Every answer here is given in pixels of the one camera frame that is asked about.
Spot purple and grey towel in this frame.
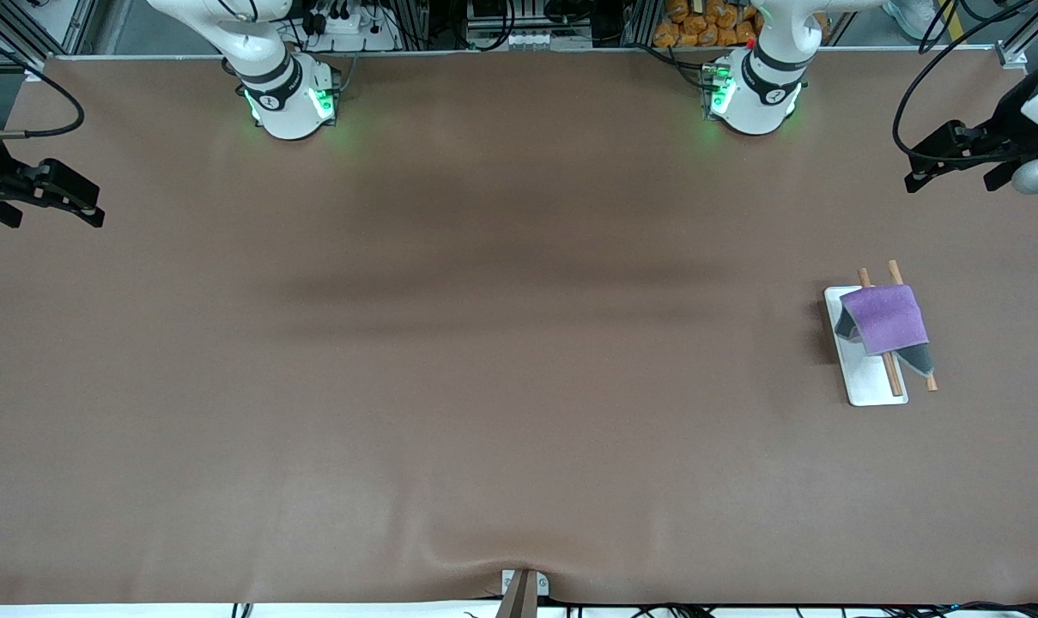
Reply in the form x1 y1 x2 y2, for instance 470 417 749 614
834 285 935 379

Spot white rack with wooden bars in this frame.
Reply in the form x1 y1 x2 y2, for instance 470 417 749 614
824 259 938 407

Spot light green shoe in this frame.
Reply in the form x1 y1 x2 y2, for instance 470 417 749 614
882 0 944 39

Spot orange snack bags pile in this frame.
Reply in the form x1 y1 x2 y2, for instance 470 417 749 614
653 0 764 49

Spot white power strip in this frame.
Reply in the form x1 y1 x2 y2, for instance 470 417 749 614
307 0 401 52

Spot black and white electronics box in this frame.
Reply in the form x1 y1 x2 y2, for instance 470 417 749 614
463 0 597 51

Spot brown table mat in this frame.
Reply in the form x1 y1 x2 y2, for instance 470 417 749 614
0 51 1038 607

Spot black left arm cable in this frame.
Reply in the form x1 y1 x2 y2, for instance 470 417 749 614
892 0 1035 169

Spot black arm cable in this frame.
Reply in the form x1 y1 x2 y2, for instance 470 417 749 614
0 26 87 141
892 0 1035 169

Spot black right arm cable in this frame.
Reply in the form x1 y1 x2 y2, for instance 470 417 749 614
0 26 87 141

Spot aluminium frame profile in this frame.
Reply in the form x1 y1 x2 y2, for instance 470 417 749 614
0 0 99 71
995 0 1038 71

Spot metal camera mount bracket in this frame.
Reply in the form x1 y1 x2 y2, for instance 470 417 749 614
495 568 550 618

